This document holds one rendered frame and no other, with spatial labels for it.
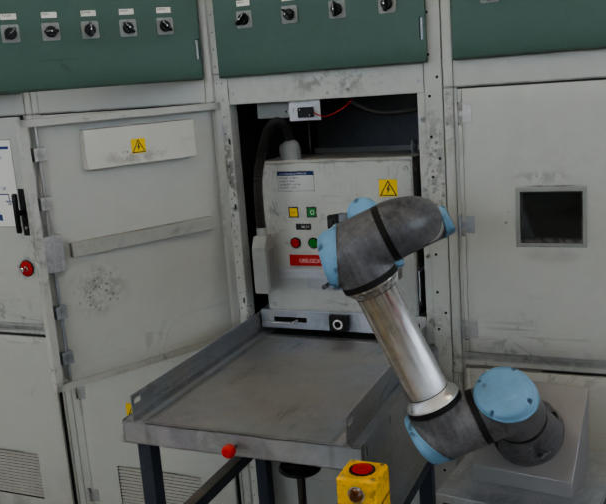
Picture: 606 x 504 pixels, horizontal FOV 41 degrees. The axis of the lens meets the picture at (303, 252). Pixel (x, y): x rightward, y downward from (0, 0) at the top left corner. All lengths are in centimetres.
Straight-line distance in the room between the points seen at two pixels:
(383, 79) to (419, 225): 83
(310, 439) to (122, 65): 122
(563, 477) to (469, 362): 67
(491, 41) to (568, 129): 30
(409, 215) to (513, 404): 42
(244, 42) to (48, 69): 56
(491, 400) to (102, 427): 174
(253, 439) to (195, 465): 100
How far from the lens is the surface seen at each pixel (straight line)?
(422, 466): 241
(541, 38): 221
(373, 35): 231
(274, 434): 191
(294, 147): 252
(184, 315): 255
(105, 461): 312
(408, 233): 155
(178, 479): 298
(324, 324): 255
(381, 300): 159
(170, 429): 203
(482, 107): 224
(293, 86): 242
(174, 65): 251
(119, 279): 242
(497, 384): 168
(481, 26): 224
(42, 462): 332
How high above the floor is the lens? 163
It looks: 12 degrees down
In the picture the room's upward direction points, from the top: 4 degrees counter-clockwise
